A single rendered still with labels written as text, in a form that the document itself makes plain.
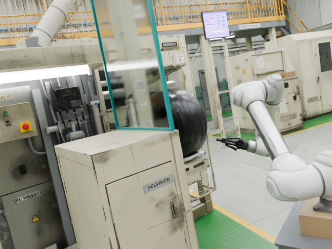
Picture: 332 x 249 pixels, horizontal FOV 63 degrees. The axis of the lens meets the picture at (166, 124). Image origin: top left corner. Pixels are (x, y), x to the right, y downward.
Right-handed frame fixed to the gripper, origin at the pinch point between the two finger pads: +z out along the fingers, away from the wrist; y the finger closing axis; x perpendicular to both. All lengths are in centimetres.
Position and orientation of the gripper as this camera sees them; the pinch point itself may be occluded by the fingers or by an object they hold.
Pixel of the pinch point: (221, 140)
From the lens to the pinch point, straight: 213.9
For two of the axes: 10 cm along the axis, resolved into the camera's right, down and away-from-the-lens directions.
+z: -9.7, -2.1, 1.0
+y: -1.3, 8.5, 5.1
